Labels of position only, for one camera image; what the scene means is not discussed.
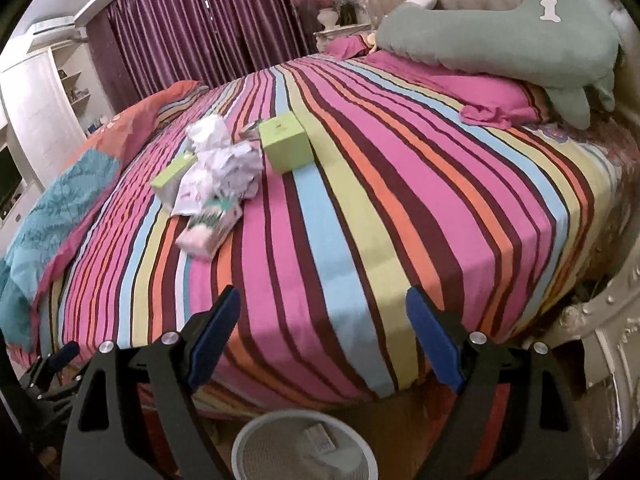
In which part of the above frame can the small green box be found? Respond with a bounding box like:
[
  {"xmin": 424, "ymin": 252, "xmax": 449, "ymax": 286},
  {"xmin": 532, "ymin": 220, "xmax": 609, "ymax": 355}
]
[{"xmin": 151, "ymin": 152, "xmax": 198, "ymax": 191}]

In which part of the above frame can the printed tissue packet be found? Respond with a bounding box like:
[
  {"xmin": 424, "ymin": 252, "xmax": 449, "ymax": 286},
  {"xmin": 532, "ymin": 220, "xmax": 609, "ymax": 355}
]
[{"xmin": 176, "ymin": 195, "xmax": 246, "ymax": 261}]

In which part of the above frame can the cream ornate bed frame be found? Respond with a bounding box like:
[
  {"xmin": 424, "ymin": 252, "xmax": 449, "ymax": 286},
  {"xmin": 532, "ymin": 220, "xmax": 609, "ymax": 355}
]
[{"xmin": 545, "ymin": 260, "xmax": 640, "ymax": 461}]

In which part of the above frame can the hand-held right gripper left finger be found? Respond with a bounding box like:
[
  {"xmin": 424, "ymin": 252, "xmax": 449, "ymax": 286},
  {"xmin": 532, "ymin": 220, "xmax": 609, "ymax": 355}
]
[{"xmin": 60, "ymin": 285, "xmax": 242, "ymax": 480}]

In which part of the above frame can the dark television screen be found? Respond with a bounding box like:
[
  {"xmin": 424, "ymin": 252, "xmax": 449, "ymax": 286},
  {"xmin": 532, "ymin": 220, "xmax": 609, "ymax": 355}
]
[{"xmin": 0, "ymin": 147, "xmax": 23, "ymax": 221}]

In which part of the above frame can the white paper box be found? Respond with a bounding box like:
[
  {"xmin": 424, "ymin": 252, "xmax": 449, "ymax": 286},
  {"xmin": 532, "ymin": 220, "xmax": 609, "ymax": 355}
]
[{"xmin": 300, "ymin": 422, "xmax": 346, "ymax": 461}]

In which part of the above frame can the large green box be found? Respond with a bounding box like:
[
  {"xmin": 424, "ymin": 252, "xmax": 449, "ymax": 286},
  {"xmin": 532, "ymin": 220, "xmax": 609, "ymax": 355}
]
[{"xmin": 258, "ymin": 111, "xmax": 315, "ymax": 175}]

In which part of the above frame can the purple curtain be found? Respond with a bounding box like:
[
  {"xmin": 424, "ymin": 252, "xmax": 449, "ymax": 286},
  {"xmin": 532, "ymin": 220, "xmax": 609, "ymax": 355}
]
[{"xmin": 87, "ymin": 0, "xmax": 331, "ymax": 111}]

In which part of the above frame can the orange and teal quilt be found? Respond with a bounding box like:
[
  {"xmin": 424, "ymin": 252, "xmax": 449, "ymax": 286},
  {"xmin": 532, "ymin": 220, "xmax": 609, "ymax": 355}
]
[{"xmin": 0, "ymin": 80, "xmax": 201, "ymax": 356}]

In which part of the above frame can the cream nightstand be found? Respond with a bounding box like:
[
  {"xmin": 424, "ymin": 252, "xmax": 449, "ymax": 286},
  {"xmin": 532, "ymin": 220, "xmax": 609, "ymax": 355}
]
[{"xmin": 314, "ymin": 24, "xmax": 373, "ymax": 53}]

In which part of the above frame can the white tissue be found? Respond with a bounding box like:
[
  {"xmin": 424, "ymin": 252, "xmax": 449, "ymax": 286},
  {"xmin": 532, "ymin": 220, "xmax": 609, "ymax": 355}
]
[
  {"xmin": 186, "ymin": 114, "xmax": 231, "ymax": 153},
  {"xmin": 172, "ymin": 140, "xmax": 264, "ymax": 216}
]

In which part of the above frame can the green plush pillow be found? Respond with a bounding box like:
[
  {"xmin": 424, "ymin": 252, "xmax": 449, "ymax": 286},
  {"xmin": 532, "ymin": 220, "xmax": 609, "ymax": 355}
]
[{"xmin": 372, "ymin": 0, "xmax": 623, "ymax": 131}]

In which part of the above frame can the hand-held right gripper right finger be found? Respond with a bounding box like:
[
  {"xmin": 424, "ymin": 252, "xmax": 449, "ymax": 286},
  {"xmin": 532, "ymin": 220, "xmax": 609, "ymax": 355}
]
[{"xmin": 405, "ymin": 285, "xmax": 601, "ymax": 480}]

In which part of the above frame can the pink pillow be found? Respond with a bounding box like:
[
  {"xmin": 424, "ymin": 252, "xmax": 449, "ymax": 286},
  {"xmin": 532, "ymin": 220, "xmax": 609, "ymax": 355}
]
[
  {"xmin": 422, "ymin": 67, "xmax": 548, "ymax": 128},
  {"xmin": 322, "ymin": 35, "xmax": 381, "ymax": 62}
]

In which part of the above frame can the white air conditioner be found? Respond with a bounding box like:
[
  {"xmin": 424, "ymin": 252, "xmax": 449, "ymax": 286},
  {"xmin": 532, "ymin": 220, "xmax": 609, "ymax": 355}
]
[{"xmin": 30, "ymin": 15, "xmax": 91, "ymax": 45}]

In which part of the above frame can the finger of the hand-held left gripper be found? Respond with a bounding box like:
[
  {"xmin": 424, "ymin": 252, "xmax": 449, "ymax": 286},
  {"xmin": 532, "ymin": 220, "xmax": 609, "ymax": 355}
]
[{"xmin": 20, "ymin": 341, "xmax": 82, "ymax": 401}]

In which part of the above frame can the pale mesh waste basket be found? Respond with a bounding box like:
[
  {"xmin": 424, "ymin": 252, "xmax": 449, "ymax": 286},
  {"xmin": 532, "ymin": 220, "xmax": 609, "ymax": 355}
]
[{"xmin": 231, "ymin": 408, "xmax": 379, "ymax": 480}]

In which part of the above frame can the white wardrobe with shelves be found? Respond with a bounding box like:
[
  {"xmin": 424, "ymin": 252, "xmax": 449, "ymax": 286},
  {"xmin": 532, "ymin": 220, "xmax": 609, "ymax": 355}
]
[{"xmin": 0, "ymin": 42, "xmax": 116, "ymax": 186}]

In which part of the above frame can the striped bed sheet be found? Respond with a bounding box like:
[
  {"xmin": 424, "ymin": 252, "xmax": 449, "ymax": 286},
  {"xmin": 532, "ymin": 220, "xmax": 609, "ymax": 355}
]
[{"xmin": 30, "ymin": 52, "xmax": 621, "ymax": 411}]

